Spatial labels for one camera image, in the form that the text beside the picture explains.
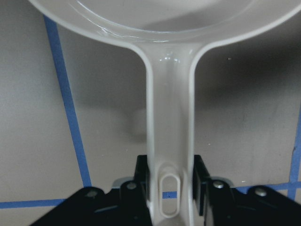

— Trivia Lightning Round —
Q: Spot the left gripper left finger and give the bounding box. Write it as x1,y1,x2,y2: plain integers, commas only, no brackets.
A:
119,155,152,226

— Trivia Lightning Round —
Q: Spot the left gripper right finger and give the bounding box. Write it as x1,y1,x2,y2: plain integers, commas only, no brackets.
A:
192,155,249,226

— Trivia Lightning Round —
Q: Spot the beige dustpan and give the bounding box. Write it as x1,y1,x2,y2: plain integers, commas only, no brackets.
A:
32,0,301,226

